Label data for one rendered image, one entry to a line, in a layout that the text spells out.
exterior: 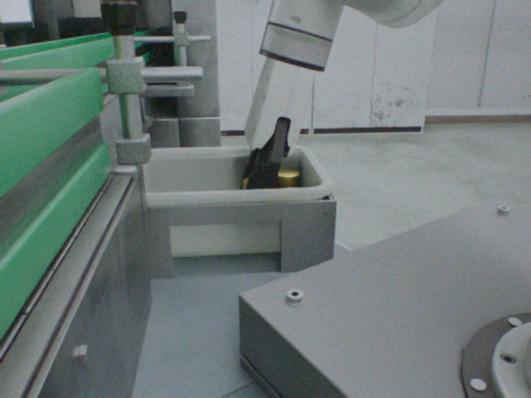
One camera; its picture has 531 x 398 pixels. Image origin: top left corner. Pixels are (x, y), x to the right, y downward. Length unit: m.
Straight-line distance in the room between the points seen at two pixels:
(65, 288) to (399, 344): 0.19
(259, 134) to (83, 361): 0.32
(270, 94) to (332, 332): 0.27
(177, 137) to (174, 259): 0.81
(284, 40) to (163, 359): 0.32
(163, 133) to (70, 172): 0.98
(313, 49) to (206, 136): 0.80
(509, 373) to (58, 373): 0.23
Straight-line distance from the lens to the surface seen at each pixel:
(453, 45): 4.99
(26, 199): 0.23
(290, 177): 0.58
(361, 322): 0.32
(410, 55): 4.32
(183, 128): 1.26
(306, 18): 0.50
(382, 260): 0.39
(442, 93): 5.01
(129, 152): 0.40
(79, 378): 0.24
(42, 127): 0.25
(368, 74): 4.21
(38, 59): 0.54
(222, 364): 0.38
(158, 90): 1.03
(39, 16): 1.18
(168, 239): 0.47
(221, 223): 0.46
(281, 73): 0.49
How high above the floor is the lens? 1.00
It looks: 22 degrees down
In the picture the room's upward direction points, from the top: straight up
